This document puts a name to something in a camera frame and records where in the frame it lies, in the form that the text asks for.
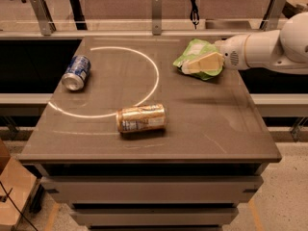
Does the black cable at left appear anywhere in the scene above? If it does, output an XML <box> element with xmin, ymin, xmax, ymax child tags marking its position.
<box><xmin>0</xmin><ymin>180</ymin><xmax>39</xmax><ymax>231</ymax></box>

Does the grey drawer cabinet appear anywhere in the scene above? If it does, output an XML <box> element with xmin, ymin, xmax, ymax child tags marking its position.
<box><xmin>20</xmin><ymin>37</ymin><xmax>280</xmax><ymax>231</ymax></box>

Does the gold drink can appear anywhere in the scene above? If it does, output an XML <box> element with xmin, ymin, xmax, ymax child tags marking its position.
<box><xmin>115</xmin><ymin>104</ymin><xmax>167</xmax><ymax>133</ymax></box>

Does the green rice chip bag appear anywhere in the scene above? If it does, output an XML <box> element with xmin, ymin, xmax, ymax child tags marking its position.
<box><xmin>173</xmin><ymin>39</ymin><xmax>223</xmax><ymax>81</ymax></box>

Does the left metal railing bracket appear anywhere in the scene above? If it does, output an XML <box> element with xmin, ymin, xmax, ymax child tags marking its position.
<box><xmin>29</xmin><ymin>0</ymin><xmax>56</xmax><ymax>36</ymax></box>

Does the right metal railing bracket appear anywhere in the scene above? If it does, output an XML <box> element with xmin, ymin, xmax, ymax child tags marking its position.
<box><xmin>262</xmin><ymin>0</ymin><xmax>287</xmax><ymax>31</ymax></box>

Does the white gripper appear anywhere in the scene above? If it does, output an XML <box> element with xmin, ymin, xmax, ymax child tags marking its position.
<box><xmin>182</xmin><ymin>35</ymin><xmax>248</xmax><ymax>74</ymax></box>

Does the metal guard rail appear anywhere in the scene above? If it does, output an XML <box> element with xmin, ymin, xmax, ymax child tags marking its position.
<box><xmin>0</xmin><ymin>28</ymin><xmax>287</xmax><ymax>40</ymax></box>

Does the upper grey drawer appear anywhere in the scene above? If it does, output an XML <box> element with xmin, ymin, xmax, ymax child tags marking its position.
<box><xmin>41</xmin><ymin>176</ymin><xmax>263</xmax><ymax>204</ymax></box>

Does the black hanging cable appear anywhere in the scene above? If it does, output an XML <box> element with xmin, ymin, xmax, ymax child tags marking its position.
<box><xmin>188</xmin><ymin>0</ymin><xmax>200</xmax><ymax>30</ymax></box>

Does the wooden box at left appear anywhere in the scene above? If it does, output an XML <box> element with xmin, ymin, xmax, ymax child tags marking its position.
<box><xmin>0</xmin><ymin>141</ymin><xmax>37</xmax><ymax>231</ymax></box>

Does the middle metal railing bracket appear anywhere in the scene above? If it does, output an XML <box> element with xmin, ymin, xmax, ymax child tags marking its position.
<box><xmin>151</xmin><ymin>0</ymin><xmax>162</xmax><ymax>36</ymax></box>

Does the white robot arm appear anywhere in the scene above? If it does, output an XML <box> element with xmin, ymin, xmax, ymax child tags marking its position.
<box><xmin>182</xmin><ymin>13</ymin><xmax>308</xmax><ymax>74</ymax></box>

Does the lower grey drawer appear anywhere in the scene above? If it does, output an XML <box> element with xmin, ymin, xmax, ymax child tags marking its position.
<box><xmin>70</xmin><ymin>208</ymin><xmax>238</xmax><ymax>227</ymax></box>

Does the metal railing bracket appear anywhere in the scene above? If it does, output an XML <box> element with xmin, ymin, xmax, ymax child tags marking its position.
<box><xmin>151</xmin><ymin>0</ymin><xmax>162</xmax><ymax>36</ymax></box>
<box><xmin>262</xmin><ymin>0</ymin><xmax>287</xmax><ymax>31</ymax></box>
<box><xmin>29</xmin><ymin>0</ymin><xmax>56</xmax><ymax>36</ymax></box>

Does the blue pepsi can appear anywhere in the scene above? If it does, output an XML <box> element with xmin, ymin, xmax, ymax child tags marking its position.
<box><xmin>62</xmin><ymin>55</ymin><xmax>90</xmax><ymax>91</ymax></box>

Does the grey drawer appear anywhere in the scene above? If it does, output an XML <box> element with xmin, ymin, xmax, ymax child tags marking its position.
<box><xmin>41</xmin><ymin>176</ymin><xmax>263</xmax><ymax>204</ymax></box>
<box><xmin>70</xmin><ymin>208</ymin><xmax>238</xmax><ymax>227</ymax></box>

